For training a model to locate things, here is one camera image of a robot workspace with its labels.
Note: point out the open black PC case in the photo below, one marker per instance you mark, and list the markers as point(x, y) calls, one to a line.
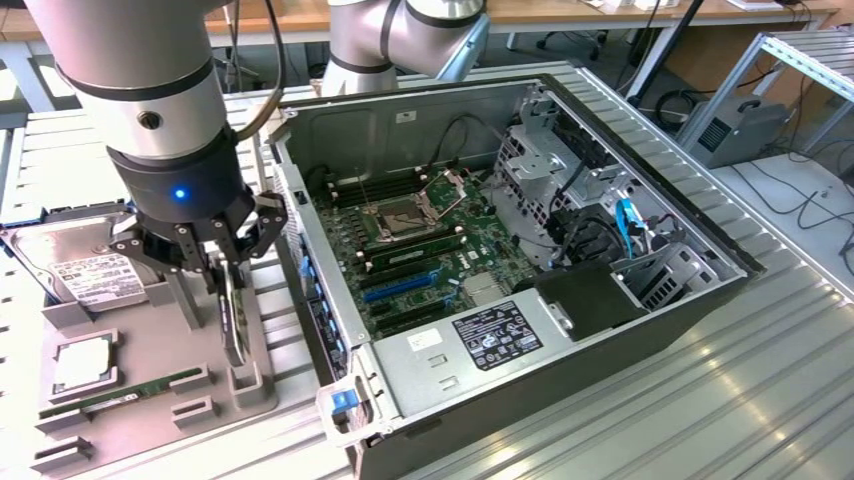
point(634, 360)

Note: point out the silver chipset heatsink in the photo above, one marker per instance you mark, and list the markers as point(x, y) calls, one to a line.
point(482, 290)

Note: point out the grey parts rack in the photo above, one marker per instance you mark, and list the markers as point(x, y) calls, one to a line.
point(153, 350)

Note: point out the blue expansion slot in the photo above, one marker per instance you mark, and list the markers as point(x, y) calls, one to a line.
point(396, 290)

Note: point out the green RAM stick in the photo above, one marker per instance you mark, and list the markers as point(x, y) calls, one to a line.
point(120, 396)

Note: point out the perforated metal drive cage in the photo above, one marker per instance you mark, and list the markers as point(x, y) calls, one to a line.
point(527, 165)

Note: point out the CPU socket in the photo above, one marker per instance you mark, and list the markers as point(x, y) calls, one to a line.
point(400, 222)

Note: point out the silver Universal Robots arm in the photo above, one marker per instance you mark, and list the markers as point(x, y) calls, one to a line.
point(133, 60)

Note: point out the silver power supply with label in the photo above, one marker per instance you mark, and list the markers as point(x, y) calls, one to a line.
point(427, 380)

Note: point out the RAM stick with white label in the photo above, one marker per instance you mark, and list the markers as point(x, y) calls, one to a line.
point(410, 255)

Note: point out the black RAM slot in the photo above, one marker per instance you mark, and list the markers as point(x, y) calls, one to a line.
point(434, 236)
point(376, 183)
point(376, 196)
point(376, 190)
point(376, 177)

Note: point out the thin metal locking lever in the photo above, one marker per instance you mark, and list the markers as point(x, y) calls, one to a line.
point(365, 197)

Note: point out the silver metal disk bay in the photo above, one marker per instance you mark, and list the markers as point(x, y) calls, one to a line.
point(667, 280)

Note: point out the grey computer tower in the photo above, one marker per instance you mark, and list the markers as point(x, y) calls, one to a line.
point(740, 132)

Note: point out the aluminium profile frame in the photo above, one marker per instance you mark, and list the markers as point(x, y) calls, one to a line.
point(807, 55)

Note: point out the long black expansion slot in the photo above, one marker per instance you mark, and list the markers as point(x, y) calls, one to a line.
point(414, 325)
point(389, 276)
point(410, 313)

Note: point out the black plastic shroud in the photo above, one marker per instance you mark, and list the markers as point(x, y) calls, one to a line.
point(587, 302)

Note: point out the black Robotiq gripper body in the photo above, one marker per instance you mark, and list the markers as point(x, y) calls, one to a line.
point(180, 175)

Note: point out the blue disk carrier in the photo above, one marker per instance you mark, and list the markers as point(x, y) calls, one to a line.
point(20, 220)

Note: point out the green motherboard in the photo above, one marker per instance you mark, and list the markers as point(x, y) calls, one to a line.
point(480, 235)

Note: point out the black stand pole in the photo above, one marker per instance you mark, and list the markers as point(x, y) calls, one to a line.
point(667, 47)

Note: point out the silver hard disk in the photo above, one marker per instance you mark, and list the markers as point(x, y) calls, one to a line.
point(60, 270)

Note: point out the short black expansion slot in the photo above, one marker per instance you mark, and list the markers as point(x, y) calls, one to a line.
point(380, 307)

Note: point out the silver CPU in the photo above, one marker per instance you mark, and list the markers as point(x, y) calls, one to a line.
point(83, 365)

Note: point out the blue case latch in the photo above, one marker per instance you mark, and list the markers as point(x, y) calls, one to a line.
point(340, 402)

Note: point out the graphics card with metal bracket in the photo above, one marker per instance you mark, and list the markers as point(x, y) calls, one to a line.
point(235, 325)

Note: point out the metal socket cover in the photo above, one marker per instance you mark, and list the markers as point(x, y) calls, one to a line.
point(446, 192)

